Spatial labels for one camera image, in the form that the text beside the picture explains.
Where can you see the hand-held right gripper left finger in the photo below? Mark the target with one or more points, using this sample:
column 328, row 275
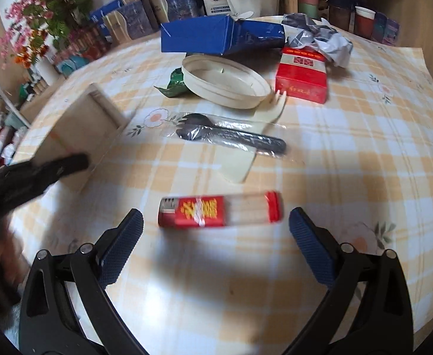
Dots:
column 122, row 246

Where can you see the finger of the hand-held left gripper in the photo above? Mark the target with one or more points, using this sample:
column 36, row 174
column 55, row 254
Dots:
column 46, row 173

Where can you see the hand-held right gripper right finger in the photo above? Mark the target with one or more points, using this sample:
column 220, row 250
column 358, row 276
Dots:
column 312, row 247

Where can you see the red lighter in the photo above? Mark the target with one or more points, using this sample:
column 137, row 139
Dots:
column 201, row 210

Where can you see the grey white paper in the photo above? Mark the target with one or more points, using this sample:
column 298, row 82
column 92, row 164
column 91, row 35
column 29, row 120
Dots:
column 331, row 44

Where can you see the blue carton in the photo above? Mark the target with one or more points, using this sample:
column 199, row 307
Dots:
column 201, row 35

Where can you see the person's left hand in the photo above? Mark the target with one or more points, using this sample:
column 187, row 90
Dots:
column 1, row 251

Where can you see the red white diamond cloth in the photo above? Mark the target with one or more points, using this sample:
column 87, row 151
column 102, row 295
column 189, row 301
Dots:
column 9, row 151

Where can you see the wooden sideboard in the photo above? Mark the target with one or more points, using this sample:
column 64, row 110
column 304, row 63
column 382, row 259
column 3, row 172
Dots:
column 42, row 98

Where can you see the row of small bottles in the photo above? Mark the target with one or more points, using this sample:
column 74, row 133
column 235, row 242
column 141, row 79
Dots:
column 35, row 83

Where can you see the white ribbed vase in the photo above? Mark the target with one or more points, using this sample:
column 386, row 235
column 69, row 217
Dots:
column 50, row 70

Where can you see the folding table with checked cloth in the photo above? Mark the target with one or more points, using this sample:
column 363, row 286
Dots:
column 349, row 148

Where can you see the cream disposable fork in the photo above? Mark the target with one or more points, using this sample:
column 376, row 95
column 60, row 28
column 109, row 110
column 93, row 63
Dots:
column 238, row 166

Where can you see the orange flower bunch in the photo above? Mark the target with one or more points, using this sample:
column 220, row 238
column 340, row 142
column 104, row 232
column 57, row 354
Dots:
column 29, row 53

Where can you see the black spork in clear wrapper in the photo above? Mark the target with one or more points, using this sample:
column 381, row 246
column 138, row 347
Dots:
column 238, row 138

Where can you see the striped flower basket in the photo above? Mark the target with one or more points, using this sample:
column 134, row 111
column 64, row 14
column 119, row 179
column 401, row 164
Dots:
column 87, row 42

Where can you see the green wrapper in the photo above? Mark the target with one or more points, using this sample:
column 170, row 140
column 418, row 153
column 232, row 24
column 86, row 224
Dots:
column 175, row 81

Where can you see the red cigarette box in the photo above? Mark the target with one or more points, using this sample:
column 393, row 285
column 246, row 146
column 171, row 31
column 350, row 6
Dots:
column 301, row 81

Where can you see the flat blue box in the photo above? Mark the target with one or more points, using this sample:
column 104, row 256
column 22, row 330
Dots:
column 101, row 13

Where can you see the round white plastic lid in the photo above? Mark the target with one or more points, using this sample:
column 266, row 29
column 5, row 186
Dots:
column 223, row 81

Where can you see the red paper cup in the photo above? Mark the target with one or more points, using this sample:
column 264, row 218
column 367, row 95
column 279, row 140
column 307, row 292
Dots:
column 364, row 24

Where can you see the small purple blue box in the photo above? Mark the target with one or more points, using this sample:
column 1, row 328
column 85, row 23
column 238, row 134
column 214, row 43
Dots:
column 386, row 27

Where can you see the brown glass cup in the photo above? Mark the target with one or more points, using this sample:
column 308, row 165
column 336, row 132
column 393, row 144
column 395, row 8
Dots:
column 338, row 16

